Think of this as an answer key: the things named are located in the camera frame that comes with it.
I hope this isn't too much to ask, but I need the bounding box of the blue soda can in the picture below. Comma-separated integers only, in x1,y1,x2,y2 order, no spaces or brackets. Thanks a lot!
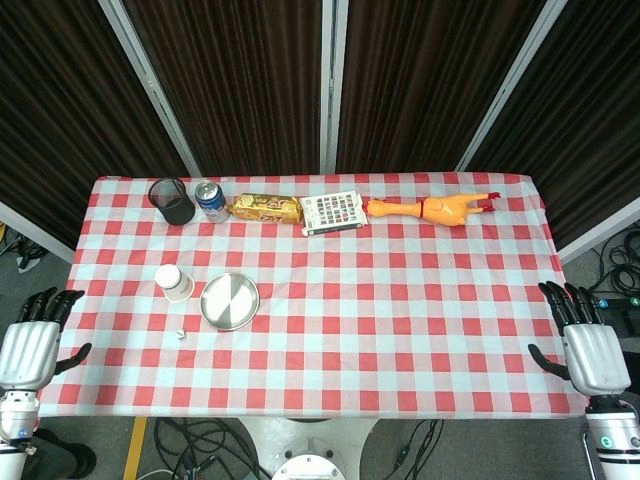
194,180,232,224

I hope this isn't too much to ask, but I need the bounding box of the black floor cable bundle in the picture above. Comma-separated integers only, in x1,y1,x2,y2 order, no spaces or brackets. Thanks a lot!
592,222,640,301
392,419,446,469
149,418,271,480

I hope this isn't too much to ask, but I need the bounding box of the dark ribbed partition panel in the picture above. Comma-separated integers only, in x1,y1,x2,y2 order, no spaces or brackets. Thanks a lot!
468,0,640,250
335,0,545,175
0,0,190,250
122,0,325,177

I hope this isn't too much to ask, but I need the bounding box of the yellow floor tape strip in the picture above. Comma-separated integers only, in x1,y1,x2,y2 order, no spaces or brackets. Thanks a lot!
123,417,150,480

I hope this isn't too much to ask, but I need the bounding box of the white patterned box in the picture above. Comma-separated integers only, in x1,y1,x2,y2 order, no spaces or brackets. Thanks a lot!
298,190,370,237

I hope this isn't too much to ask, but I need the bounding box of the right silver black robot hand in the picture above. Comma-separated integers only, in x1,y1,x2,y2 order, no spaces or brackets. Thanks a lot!
528,280,632,397

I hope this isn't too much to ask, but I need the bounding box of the black mesh pen holder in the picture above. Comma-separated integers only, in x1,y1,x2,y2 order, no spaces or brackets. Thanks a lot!
148,177,196,227

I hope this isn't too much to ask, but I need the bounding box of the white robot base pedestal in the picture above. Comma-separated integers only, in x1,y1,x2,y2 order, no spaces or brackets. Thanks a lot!
234,417,381,480

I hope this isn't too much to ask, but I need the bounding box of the yellow snack packet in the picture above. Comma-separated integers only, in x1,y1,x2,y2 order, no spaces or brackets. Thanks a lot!
227,193,305,225

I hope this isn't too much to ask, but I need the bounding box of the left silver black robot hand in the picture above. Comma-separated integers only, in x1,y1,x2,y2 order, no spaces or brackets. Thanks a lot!
0,287,94,391

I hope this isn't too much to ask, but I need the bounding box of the grey aluminium partition post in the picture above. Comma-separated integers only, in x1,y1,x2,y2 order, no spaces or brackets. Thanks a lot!
455,0,569,173
319,0,350,175
98,0,202,177

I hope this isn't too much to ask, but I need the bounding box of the black power strip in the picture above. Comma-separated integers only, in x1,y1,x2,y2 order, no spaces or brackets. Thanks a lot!
594,294,640,315

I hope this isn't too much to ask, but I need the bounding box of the yellow rubber chicken toy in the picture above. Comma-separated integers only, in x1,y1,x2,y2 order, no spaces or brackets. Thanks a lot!
362,191,503,228

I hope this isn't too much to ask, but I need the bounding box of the silver metal plate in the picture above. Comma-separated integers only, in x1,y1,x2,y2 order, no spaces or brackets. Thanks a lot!
199,272,261,332

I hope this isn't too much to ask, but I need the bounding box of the white paper cup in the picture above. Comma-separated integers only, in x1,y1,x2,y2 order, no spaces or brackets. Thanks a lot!
153,264,195,304

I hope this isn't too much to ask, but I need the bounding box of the red white checkered tablecloth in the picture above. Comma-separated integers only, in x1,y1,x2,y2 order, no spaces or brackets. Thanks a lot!
37,172,594,419

